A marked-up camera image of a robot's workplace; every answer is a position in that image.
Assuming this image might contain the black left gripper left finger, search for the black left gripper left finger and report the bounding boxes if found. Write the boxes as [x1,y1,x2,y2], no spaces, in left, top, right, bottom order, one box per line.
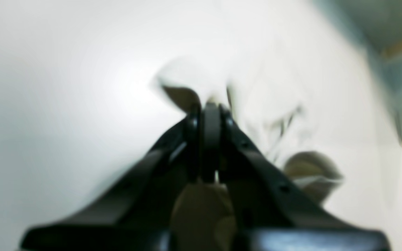
[21,105,200,251]

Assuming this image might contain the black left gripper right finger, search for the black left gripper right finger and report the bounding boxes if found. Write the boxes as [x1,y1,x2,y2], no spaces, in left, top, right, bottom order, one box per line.
[219,105,391,251]

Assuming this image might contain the beige t-shirt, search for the beige t-shirt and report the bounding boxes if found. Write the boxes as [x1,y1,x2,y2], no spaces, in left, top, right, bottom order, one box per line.
[152,52,344,206]

